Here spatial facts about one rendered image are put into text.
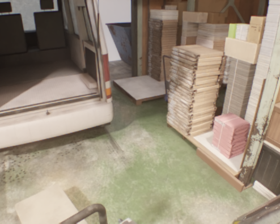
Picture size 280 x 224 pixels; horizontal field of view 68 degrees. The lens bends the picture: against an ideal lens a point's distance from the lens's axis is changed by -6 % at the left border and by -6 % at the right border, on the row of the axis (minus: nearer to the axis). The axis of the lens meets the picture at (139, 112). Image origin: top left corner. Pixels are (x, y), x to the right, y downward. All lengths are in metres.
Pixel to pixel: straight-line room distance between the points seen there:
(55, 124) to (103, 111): 0.54
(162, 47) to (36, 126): 2.82
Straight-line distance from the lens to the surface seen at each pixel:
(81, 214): 1.09
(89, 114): 2.49
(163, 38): 4.33
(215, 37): 4.25
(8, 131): 2.47
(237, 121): 2.52
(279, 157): 2.14
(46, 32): 4.16
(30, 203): 2.01
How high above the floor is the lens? 1.61
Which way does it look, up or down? 27 degrees down
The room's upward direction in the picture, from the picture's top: straight up
